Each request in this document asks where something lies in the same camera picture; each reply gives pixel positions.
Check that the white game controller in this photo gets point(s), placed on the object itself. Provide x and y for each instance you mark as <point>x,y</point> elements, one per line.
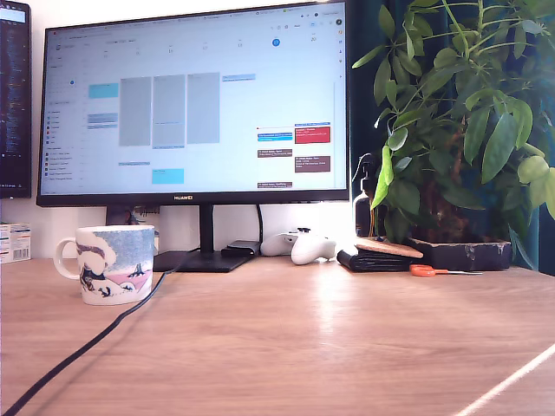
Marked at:
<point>310,251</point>

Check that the small black flat device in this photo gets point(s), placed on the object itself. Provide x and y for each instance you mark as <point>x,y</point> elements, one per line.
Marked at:
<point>240,248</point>

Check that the dark spray bottle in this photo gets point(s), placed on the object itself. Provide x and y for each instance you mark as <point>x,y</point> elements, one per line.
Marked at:
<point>363,212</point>

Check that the black leather wallet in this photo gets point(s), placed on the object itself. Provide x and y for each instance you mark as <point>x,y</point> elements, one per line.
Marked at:
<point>373,262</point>

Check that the round cork coaster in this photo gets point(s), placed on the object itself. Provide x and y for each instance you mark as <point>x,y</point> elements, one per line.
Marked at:
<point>390,248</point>

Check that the black Huawei computer monitor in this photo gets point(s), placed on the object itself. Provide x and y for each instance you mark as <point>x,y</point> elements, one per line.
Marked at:
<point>195,108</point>

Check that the white mug with winter print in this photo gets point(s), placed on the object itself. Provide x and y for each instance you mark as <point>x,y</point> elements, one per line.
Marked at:
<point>117,277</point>

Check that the dark rectangular planter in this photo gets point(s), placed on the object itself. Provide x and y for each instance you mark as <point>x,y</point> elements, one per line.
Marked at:
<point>464,255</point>

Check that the green leafy houseplant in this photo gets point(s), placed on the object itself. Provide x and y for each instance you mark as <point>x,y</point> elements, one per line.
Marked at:
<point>468,108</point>

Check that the small white cardboard box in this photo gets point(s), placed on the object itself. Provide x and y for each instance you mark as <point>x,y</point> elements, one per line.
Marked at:
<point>13,242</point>

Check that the dark monitor showing code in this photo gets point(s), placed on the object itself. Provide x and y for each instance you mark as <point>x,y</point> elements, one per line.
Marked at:
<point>15,108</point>

